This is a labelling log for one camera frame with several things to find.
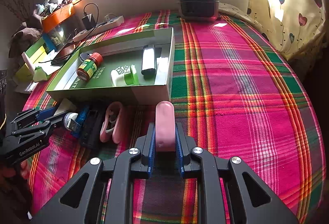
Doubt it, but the white charger cube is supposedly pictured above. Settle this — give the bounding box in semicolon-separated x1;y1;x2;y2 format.
63;112;79;132

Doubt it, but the black rectangular device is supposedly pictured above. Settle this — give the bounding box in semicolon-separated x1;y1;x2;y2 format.
80;109;104;150

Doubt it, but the pink oval case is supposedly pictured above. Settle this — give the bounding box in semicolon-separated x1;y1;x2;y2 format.
155;101;176;152

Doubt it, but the left hand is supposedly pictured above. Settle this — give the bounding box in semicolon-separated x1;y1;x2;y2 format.
1;160;30;184

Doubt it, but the yellow green box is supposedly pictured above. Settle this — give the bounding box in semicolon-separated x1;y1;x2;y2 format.
14;37;47;84

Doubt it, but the red cap medicine bottle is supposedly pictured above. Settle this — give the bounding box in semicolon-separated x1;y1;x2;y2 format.
76;53;103;82

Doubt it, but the black round dish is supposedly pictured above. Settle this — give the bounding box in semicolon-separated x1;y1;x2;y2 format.
79;53;91;63

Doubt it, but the orange storage box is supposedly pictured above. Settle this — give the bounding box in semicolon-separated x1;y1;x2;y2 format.
42;3;75;33

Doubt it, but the white green thread spool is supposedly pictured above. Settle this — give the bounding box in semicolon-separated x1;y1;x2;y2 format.
110;65;139;87

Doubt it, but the plaid blanket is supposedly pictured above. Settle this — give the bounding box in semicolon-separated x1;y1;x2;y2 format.
28;10;326;223

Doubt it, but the black plug adapter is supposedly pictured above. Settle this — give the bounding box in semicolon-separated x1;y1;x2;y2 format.
81;14;96;30

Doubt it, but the green cardboard tray box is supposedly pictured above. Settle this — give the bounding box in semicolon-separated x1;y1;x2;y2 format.
47;28;175;105

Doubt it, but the white power strip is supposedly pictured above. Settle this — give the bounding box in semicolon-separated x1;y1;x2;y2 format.
73;16;124;42

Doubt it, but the white black lighter bar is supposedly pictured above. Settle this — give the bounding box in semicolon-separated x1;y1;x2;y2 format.
141;44;157;76

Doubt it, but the heart pattern curtain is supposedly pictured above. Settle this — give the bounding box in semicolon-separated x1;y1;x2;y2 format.
219;0;328;61

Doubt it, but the black charging cable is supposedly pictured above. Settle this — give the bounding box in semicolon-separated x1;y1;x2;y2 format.
38;2;104;64

